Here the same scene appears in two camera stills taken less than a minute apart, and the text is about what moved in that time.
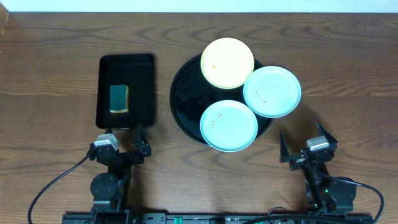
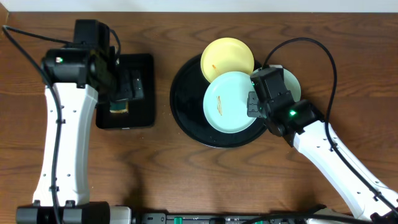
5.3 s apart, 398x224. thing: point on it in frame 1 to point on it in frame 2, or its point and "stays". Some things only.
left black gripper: [123, 155] to [127, 92]
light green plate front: [228, 126] to [225, 102]
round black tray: [192, 93] stays
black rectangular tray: [136, 71] stays
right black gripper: [305, 157] to [254, 108]
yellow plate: [227, 63] stays
